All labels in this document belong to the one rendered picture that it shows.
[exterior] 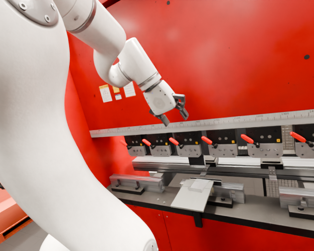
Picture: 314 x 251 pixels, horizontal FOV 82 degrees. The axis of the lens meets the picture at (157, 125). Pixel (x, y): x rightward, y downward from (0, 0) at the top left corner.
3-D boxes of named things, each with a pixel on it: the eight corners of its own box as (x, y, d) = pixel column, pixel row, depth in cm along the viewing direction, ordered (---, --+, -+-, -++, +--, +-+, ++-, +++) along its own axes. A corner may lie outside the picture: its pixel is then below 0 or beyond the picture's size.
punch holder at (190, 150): (178, 157, 115) (173, 132, 111) (183, 151, 122) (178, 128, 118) (201, 157, 107) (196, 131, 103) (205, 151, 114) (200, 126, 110)
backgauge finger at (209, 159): (194, 177, 123) (193, 171, 122) (203, 160, 145) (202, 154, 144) (212, 178, 117) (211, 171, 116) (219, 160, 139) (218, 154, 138)
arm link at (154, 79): (132, 88, 63) (138, 95, 64) (150, 77, 57) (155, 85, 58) (144, 78, 69) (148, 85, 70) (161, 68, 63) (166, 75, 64)
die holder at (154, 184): (111, 187, 158) (108, 177, 156) (116, 183, 163) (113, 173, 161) (161, 192, 133) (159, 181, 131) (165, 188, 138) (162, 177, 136)
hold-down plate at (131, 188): (111, 190, 151) (110, 188, 150) (116, 187, 155) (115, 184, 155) (141, 195, 136) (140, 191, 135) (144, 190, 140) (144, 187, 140)
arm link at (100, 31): (44, 60, 38) (122, 95, 67) (99, 9, 34) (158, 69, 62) (33, 29, 41) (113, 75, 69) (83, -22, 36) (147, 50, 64)
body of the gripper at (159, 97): (136, 93, 64) (154, 118, 68) (156, 81, 57) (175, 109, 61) (146, 84, 69) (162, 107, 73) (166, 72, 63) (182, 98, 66)
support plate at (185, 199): (170, 207, 99) (170, 205, 98) (186, 180, 121) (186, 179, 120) (203, 212, 90) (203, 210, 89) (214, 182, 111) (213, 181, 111)
